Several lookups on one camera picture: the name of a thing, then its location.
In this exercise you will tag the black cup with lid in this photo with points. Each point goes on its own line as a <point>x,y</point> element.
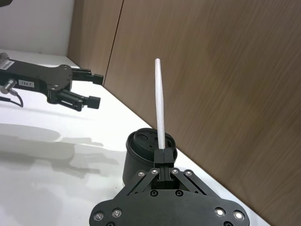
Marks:
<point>137,153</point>

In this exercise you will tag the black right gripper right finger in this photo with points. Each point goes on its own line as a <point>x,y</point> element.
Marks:
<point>169,160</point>

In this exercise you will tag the white paper straw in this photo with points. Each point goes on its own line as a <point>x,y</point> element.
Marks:
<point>160,103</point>

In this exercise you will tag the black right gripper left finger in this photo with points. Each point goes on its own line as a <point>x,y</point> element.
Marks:
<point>159,160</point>

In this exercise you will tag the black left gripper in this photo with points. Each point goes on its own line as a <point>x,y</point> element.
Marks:
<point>37,75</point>

